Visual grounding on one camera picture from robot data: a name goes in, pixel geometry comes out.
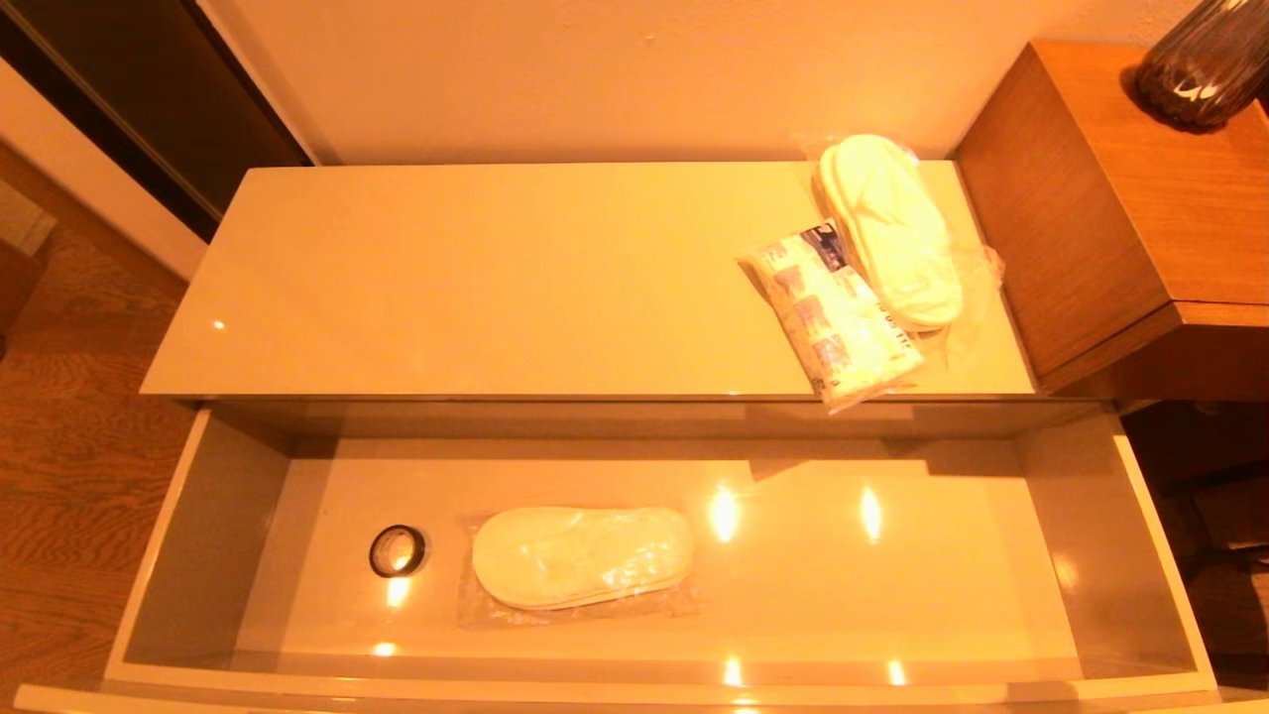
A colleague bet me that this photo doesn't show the printed white tissue packet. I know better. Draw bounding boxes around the printed white tissue packet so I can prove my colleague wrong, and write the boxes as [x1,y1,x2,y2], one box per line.
[736,220,926,415]

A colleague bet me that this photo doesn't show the white slippers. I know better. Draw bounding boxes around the white slippers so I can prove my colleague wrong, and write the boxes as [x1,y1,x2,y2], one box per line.
[458,506,700,628]
[808,133,1004,370]

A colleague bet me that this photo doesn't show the white cabinet drawer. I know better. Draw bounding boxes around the white cabinet drawer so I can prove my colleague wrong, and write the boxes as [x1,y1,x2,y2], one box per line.
[10,397,1269,714]

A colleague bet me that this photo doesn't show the black tape roll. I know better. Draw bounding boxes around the black tape roll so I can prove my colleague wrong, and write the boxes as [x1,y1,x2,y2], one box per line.
[369,525,429,579]

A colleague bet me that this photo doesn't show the glossy white low cabinet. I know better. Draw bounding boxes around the glossy white low cabinet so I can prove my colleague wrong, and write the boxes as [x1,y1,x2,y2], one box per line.
[139,162,1101,437]

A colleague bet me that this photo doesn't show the brown wooden side cabinet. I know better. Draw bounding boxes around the brown wooden side cabinet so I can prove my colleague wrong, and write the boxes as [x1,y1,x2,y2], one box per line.
[950,40,1269,403]

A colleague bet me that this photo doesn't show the dark door panel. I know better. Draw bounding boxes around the dark door panel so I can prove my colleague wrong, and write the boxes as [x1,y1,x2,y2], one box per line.
[0,0,313,246]

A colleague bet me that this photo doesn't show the brown wooden furniture piece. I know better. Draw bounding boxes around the brown wooden furniture piece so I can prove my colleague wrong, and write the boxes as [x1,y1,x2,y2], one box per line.
[0,243,46,338]

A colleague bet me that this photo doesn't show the dark ribbed glass vase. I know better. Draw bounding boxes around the dark ribbed glass vase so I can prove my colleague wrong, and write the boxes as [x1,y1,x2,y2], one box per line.
[1133,0,1269,133]

